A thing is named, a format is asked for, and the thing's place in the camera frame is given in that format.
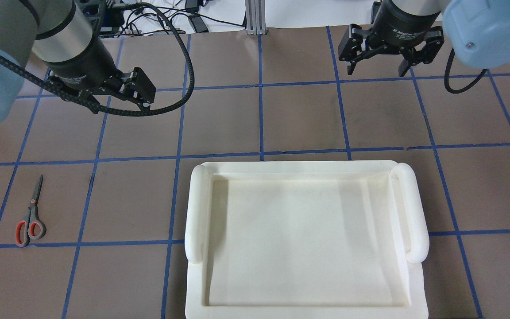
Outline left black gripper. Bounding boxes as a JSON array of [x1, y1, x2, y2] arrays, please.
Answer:
[[45, 38, 156, 111]]

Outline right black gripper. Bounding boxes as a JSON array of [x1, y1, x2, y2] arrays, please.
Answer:
[[338, 2, 444, 77]]

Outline orange grey handled scissors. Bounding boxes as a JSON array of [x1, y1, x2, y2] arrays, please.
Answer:
[[15, 175, 46, 248]]

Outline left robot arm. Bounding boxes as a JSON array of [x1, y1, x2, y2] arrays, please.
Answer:
[[0, 0, 156, 122]]

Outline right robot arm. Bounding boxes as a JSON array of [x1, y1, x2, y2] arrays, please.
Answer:
[[338, 0, 510, 77]]

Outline white foam tray box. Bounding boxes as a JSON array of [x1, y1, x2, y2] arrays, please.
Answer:
[[184, 160, 429, 319]]

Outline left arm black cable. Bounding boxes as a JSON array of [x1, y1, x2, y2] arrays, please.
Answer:
[[0, 2, 195, 117]]

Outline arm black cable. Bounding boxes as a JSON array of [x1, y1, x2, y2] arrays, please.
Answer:
[[0, 2, 195, 117], [444, 48, 488, 94]]

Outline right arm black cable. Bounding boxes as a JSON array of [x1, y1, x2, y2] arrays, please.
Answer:
[[444, 48, 488, 94]]

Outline aluminium frame post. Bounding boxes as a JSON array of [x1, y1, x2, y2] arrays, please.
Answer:
[[245, 0, 267, 35]]

